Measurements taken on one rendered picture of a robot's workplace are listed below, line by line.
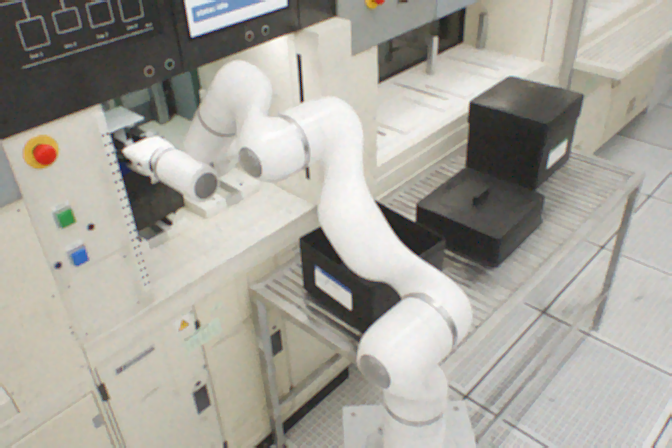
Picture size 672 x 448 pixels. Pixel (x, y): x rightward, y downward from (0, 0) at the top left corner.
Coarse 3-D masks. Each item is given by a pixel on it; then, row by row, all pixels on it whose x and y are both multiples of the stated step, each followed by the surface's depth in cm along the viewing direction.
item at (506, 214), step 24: (432, 192) 191; (456, 192) 190; (480, 192) 185; (504, 192) 189; (528, 192) 189; (432, 216) 183; (456, 216) 180; (480, 216) 179; (504, 216) 179; (528, 216) 182; (456, 240) 181; (480, 240) 175; (504, 240) 174
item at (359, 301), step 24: (384, 216) 175; (312, 240) 166; (408, 240) 172; (432, 240) 164; (312, 264) 162; (336, 264) 153; (432, 264) 160; (312, 288) 167; (336, 288) 157; (360, 288) 148; (384, 288) 149; (336, 312) 163; (360, 312) 153; (384, 312) 154
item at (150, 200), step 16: (112, 112) 161; (128, 112) 161; (112, 128) 154; (128, 144) 163; (128, 176) 155; (144, 176) 160; (128, 192) 158; (144, 192) 162; (160, 192) 166; (176, 192) 171; (144, 208) 164; (160, 208) 168; (176, 208) 173; (144, 224) 166
